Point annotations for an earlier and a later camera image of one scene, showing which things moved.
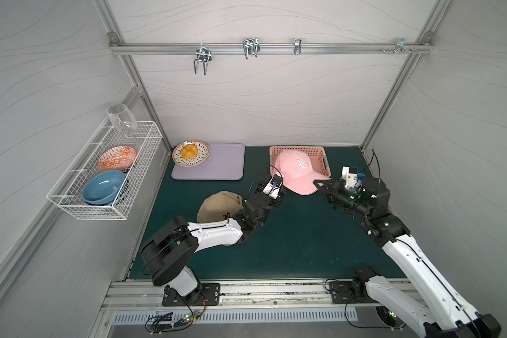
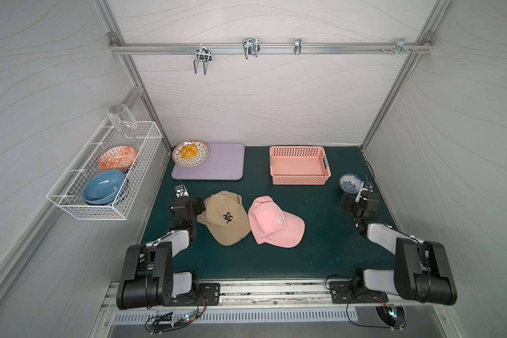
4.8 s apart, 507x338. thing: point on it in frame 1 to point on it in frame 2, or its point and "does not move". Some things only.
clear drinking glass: [123, 118] does not move
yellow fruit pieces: [189, 151] does not move
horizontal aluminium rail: [208, 48] does not move
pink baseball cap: [298, 172] to [270, 224]
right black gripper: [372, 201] to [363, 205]
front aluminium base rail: [236, 295] does not move
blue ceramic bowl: [103, 188] does not move
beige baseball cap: [220, 206] does not move
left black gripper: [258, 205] to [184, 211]
